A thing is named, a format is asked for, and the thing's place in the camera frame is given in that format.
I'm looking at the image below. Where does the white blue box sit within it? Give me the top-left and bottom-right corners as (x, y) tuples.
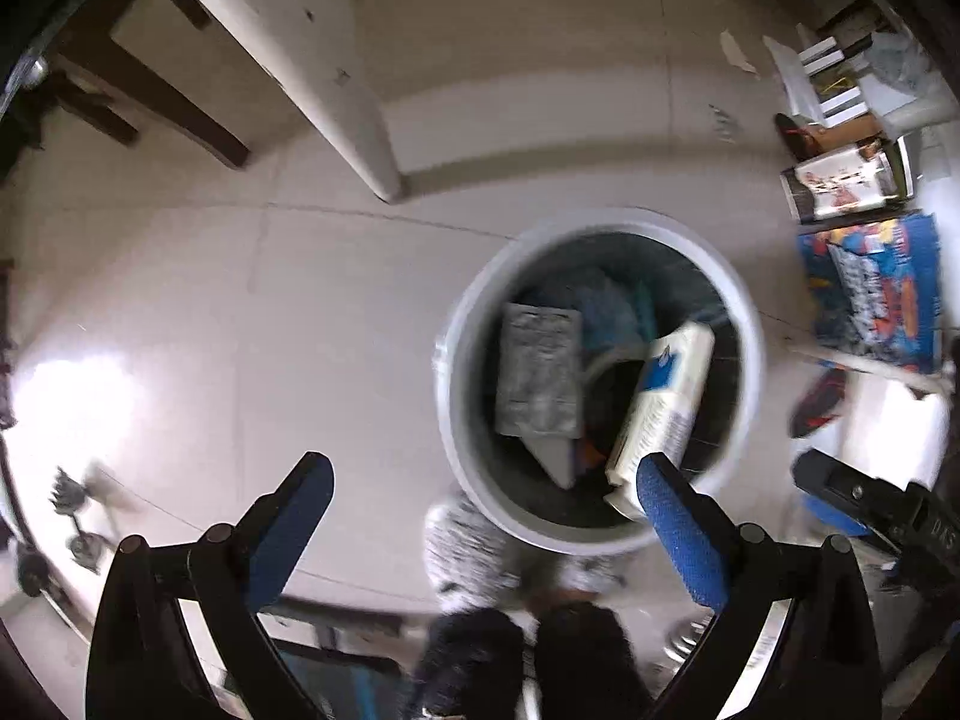
(605, 322), (715, 520)

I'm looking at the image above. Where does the white round trash bin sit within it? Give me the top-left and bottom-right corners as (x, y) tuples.
(434, 208), (766, 556)

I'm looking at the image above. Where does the metal dumbbell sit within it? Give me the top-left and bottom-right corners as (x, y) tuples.
(50, 461), (121, 575)

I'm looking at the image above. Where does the black red sandal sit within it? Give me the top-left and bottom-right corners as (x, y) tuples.
(789, 367), (848, 439)

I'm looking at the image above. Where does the black blue weight bench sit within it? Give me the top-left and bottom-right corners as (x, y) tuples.
(259, 596), (404, 718)

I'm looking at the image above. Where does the blue colourful carton box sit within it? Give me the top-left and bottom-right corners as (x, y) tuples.
(797, 213), (940, 374)

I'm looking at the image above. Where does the right grey fuzzy slipper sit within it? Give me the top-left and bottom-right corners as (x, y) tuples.
(555, 554), (631, 595)

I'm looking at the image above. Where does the grey fuzzy slipper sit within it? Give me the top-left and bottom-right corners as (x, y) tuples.
(423, 493), (532, 614)
(555, 554), (631, 595)

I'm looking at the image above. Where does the left black trouser leg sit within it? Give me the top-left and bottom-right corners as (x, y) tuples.
(400, 608), (526, 720)

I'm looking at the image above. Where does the left grey fuzzy slipper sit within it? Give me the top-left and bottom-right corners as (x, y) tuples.
(423, 493), (532, 614)

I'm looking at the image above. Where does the white photo printed box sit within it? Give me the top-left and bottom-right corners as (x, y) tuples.
(779, 140), (914, 224)

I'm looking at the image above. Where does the grey foil packet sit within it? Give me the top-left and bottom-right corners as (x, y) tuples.
(494, 302), (583, 439)

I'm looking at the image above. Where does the dark wooden chair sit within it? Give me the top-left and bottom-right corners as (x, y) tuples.
(2, 0), (249, 167)

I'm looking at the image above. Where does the white table leg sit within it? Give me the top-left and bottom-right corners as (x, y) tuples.
(200, 0), (405, 203)

